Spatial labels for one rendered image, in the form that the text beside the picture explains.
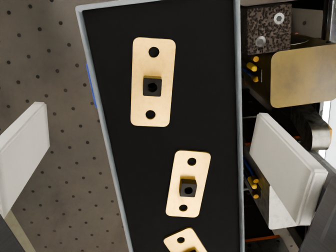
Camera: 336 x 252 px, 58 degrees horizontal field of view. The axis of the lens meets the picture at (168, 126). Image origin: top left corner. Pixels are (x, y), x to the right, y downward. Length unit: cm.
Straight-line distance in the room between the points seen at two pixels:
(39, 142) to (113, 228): 82
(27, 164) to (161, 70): 16
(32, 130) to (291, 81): 32
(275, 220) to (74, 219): 66
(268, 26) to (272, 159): 21
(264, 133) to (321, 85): 25
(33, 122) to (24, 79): 65
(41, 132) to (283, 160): 13
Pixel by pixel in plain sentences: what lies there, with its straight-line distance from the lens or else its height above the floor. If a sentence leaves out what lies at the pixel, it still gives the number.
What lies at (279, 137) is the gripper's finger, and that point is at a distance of 17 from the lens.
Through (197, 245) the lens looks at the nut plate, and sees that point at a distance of 39.
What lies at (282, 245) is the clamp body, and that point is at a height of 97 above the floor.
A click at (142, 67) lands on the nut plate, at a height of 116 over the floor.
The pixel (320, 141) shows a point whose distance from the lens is 43.
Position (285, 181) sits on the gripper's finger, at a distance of 16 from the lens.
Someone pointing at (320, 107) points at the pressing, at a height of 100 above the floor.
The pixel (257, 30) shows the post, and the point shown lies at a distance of 36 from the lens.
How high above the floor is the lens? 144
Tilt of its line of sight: 67 degrees down
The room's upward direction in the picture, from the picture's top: 170 degrees clockwise
